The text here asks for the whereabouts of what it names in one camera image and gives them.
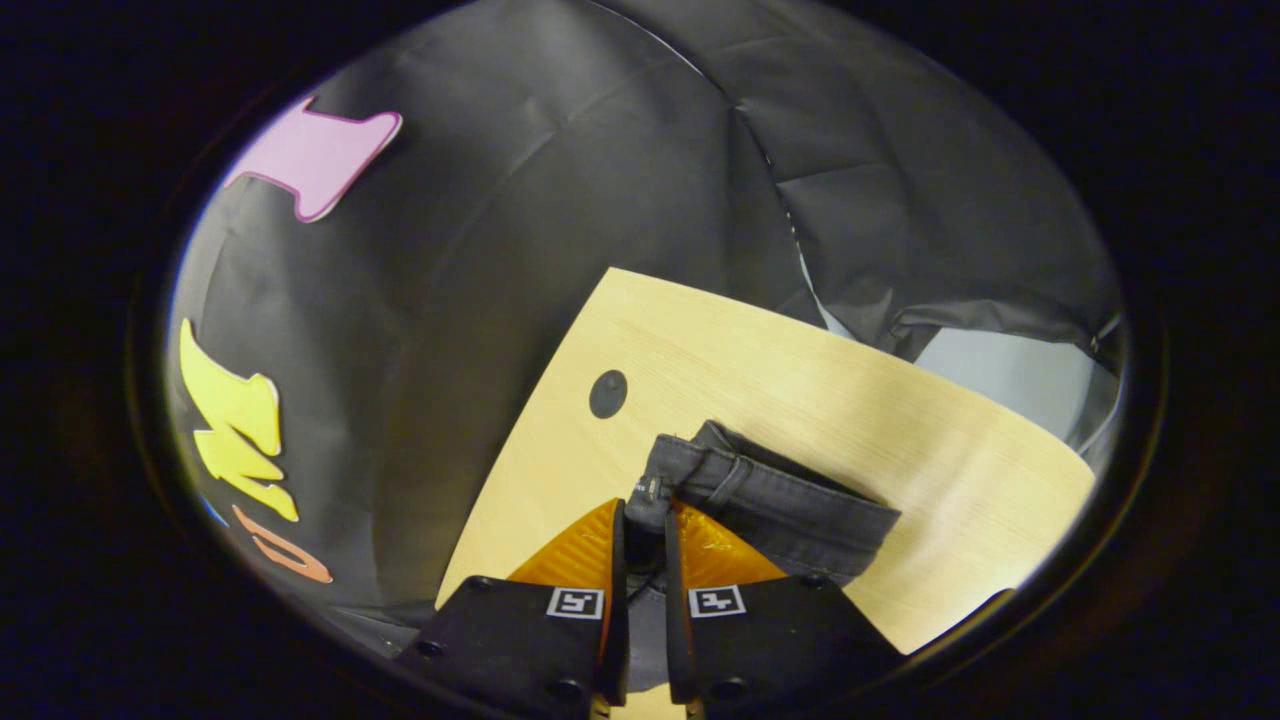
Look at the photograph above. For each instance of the black backdrop cloth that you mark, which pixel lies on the black backdrop cloth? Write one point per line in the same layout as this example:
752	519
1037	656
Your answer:
500	200

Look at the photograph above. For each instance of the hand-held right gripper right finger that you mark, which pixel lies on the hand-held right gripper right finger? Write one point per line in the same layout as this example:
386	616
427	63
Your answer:
675	620

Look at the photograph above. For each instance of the dark grey jeans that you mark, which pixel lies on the dark grey jeans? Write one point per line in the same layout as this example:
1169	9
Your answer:
780	500

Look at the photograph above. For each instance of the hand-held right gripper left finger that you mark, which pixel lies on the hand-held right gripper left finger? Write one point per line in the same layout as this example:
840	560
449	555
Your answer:
618	600

